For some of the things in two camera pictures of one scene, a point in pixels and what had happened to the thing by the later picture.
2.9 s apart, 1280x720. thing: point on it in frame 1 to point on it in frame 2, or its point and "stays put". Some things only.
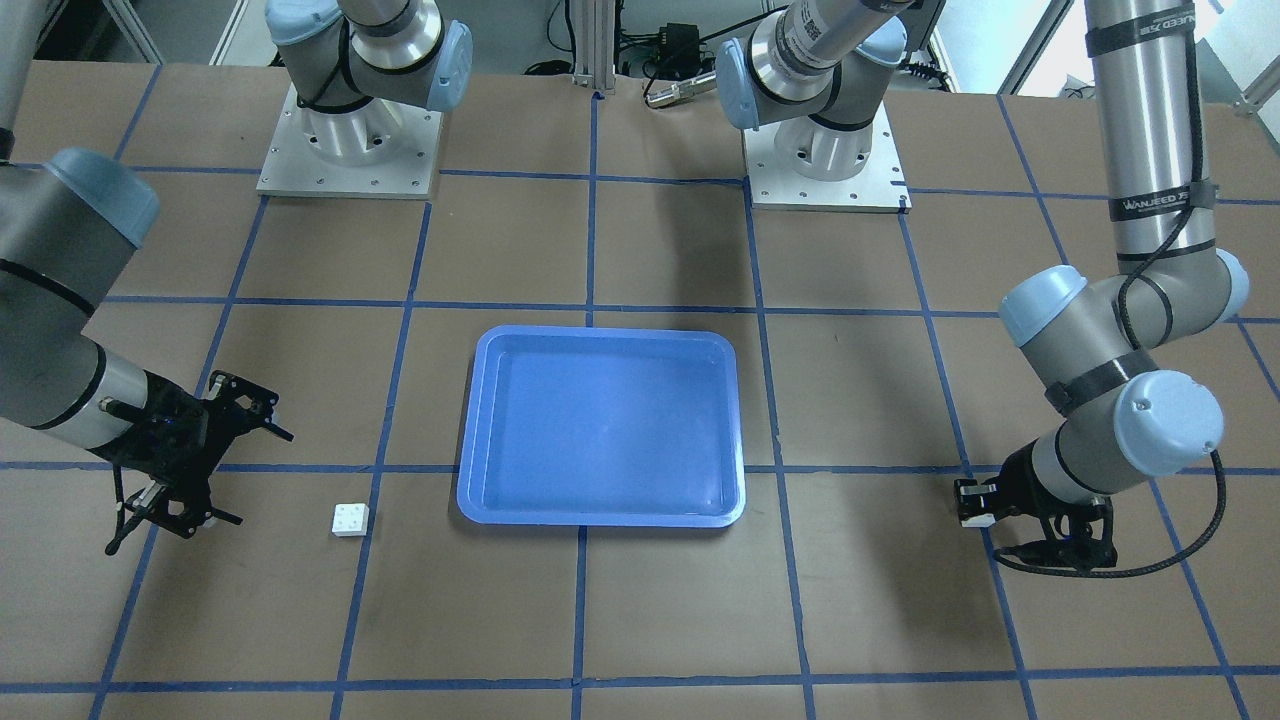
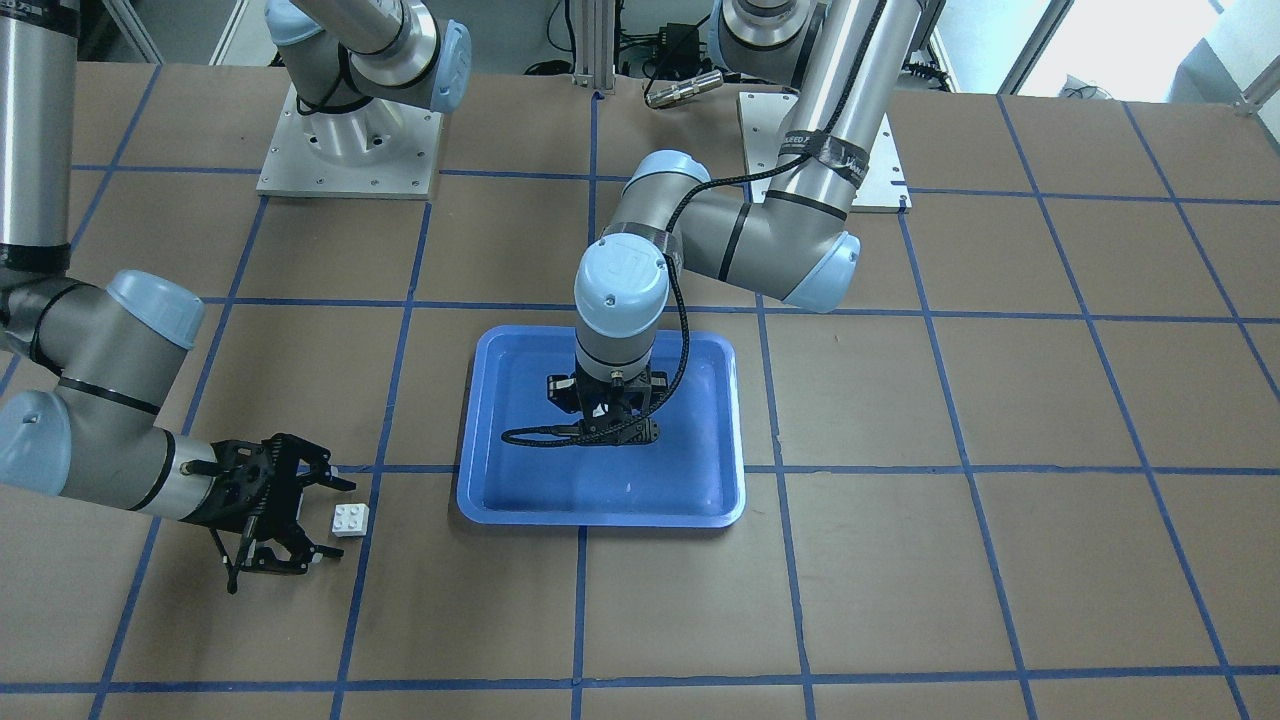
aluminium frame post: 594,37 stays put
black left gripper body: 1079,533 to 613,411
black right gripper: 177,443 to 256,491
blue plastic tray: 606,427 stays put
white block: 350,519 stays put
